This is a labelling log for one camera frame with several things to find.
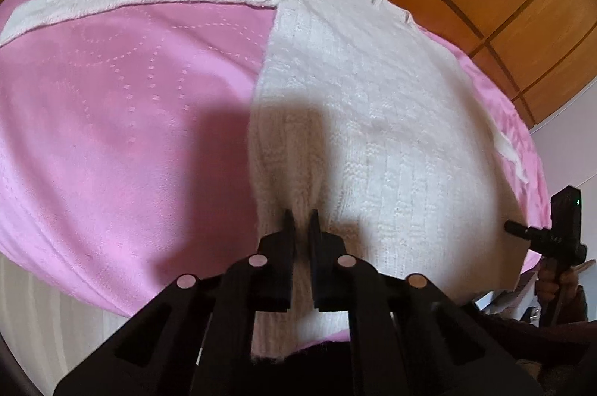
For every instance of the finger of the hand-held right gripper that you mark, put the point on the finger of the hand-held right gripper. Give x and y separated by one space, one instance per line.
524 231

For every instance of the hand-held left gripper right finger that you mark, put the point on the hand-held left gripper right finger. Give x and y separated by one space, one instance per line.
313 247

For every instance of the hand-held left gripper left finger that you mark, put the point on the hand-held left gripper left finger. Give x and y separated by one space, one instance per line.
290 247

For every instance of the white knitted sweater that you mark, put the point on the white knitted sweater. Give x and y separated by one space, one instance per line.
373 121

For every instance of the person's right forearm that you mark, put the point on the person's right forearm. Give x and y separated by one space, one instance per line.
522 340

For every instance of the person's right hand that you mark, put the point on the person's right hand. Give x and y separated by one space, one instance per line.
571 284

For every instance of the pink bed sheet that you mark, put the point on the pink bed sheet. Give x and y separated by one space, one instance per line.
116 144

